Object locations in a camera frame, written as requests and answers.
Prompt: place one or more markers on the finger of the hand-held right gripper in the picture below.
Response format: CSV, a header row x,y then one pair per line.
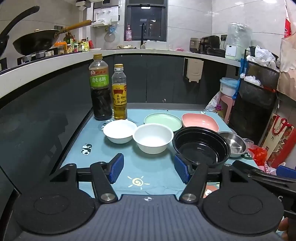
x,y
254,170

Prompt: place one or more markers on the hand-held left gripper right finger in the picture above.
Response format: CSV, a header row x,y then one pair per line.
x,y
181,170

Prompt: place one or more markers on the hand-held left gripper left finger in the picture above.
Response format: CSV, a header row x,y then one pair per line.
x,y
116,168

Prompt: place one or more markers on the black plastic bowl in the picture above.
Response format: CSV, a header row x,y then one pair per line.
x,y
198,148

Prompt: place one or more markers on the small white bowl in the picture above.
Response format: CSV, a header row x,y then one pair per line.
x,y
119,132

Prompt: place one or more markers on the large white bowl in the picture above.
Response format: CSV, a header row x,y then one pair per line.
x,y
152,139

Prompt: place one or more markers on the pink plate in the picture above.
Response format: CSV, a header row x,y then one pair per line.
x,y
198,120

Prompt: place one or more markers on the green plate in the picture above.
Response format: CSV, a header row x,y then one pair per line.
x,y
161,120

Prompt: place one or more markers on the red plastic bag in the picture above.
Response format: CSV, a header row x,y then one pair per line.
x,y
257,154

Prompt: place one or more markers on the crumpled clear plastic bag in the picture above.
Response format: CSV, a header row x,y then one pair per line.
x,y
248,141

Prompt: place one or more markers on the stainless steel bowl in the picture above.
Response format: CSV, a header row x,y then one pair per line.
x,y
235,143

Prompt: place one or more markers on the yellow cooking oil bottle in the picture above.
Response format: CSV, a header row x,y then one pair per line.
x,y
119,109

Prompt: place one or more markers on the dark vinegar bottle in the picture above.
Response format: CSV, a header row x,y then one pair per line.
x,y
100,104

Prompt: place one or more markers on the large oil jug purple cap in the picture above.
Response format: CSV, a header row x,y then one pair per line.
x,y
219,110

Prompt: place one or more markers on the pink plastic stool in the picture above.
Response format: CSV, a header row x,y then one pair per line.
x,y
227,104

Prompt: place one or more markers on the patterned plastic bag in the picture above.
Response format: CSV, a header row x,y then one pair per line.
x,y
211,103

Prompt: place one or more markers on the black mesh storage rack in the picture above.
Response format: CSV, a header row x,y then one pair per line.
x,y
254,92

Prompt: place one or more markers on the white container with blue lid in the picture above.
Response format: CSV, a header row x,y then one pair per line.
x,y
227,88

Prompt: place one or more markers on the small white plastic bag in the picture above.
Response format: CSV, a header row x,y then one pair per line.
x,y
253,80

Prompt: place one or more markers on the kitchen counter with dark cabinets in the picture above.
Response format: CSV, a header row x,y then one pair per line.
x,y
143,78

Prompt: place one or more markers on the beige hanging cabinet bin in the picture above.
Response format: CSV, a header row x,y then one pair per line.
x,y
193,69

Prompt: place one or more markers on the blue hanging tool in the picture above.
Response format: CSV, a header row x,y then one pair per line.
x,y
241,69

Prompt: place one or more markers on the beige cardboard sheet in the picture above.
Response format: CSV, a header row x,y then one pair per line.
x,y
288,69

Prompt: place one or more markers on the large white plastic bag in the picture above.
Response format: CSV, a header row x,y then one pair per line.
x,y
262,56

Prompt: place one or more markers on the white appliance under plastic cover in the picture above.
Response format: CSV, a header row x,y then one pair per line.
x,y
238,49

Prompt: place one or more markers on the black griddle pan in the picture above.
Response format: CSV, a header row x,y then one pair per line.
x,y
216,52

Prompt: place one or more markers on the silver rice cooker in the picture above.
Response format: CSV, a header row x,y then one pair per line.
x,y
196,45

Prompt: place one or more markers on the row of condiment jars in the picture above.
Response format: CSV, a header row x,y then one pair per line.
x,y
76,46

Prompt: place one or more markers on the black faucet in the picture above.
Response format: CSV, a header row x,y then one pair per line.
x,y
143,39

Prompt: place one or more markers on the black air fryer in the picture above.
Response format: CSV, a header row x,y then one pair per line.
x,y
211,41

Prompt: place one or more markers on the hanging translucent scoop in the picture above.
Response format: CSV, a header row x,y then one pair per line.
x,y
109,36

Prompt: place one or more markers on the pink soap bottle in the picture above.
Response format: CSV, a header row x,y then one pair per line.
x,y
128,34

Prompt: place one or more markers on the gas stove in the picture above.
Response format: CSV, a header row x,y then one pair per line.
x,y
30,58

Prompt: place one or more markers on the dark window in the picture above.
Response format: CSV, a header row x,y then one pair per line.
x,y
148,23

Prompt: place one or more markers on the red and white bag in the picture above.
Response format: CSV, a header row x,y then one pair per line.
x,y
289,25

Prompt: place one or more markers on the black frying pan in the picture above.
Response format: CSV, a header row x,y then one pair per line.
x,y
13,20

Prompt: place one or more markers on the white wall rack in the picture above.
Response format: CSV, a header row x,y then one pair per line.
x,y
104,14

